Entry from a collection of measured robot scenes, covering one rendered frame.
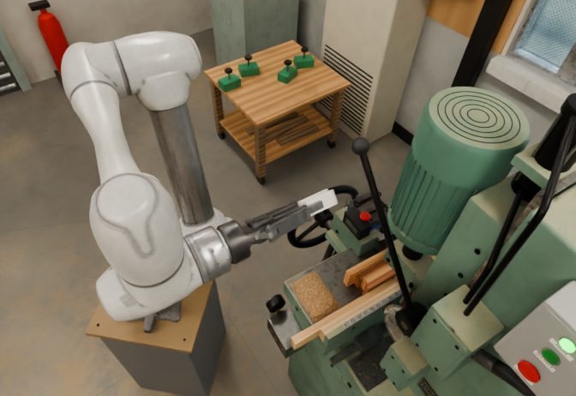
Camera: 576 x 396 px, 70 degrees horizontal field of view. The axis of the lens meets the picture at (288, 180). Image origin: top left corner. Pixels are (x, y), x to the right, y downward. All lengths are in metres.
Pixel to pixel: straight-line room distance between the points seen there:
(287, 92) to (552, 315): 1.97
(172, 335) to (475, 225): 1.01
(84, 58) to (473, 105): 0.83
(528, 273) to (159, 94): 0.85
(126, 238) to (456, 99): 0.58
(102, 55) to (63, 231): 1.68
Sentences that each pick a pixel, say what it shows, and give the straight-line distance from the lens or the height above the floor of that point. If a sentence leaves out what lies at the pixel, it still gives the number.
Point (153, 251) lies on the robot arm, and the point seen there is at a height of 1.48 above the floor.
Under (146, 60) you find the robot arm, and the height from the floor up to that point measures 1.40.
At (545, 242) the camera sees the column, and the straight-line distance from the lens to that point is 0.65.
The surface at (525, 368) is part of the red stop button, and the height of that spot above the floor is 1.37.
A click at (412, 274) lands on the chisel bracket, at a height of 1.06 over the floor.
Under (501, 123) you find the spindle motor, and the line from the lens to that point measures 0.78.
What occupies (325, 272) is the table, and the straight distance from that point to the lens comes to 1.20.
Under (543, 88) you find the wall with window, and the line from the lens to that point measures 2.26.
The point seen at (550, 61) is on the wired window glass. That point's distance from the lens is 2.36.
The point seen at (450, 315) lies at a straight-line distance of 0.76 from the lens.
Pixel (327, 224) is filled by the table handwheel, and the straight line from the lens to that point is 1.39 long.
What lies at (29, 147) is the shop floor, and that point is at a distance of 3.20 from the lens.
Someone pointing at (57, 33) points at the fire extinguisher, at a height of 0.40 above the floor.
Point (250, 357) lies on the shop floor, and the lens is 2.05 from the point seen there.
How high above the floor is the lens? 1.95
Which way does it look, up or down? 49 degrees down
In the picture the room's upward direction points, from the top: 3 degrees clockwise
